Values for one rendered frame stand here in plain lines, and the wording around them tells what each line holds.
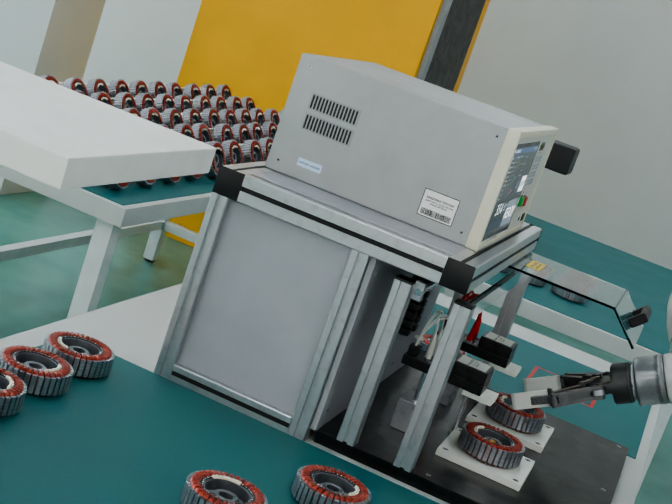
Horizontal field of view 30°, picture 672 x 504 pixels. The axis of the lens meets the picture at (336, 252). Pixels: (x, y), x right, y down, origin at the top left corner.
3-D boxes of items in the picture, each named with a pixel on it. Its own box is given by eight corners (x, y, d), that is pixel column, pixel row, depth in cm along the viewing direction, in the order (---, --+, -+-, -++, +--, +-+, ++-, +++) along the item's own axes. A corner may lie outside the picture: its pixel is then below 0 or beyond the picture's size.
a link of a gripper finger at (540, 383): (558, 375, 240) (559, 374, 240) (522, 379, 242) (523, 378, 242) (561, 391, 240) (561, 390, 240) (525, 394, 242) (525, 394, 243)
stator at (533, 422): (544, 426, 241) (550, 408, 240) (535, 440, 230) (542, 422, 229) (489, 403, 243) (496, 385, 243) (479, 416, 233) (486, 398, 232)
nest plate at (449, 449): (532, 467, 219) (535, 460, 219) (518, 491, 205) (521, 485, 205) (454, 432, 223) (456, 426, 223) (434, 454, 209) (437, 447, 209)
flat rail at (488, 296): (524, 278, 252) (530, 264, 252) (459, 328, 194) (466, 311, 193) (519, 276, 253) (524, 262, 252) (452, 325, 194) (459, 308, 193)
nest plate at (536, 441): (552, 433, 242) (554, 427, 242) (540, 453, 228) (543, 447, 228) (480, 402, 246) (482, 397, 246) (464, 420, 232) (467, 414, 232)
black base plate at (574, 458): (625, 457, 251) (629, 447, 250) (588, 567, 190) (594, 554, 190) (411, 365, 263) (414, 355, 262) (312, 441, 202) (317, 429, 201)
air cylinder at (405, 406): (426, 427, 221) (437, 399, 219) (416, 437, 214) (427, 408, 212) (400, 415, 222) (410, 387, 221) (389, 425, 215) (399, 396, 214)
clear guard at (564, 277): (642, 328, 248) (654, 300, 246) (633, 350, 225) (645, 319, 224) (489, 266, 256) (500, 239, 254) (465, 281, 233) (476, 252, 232)
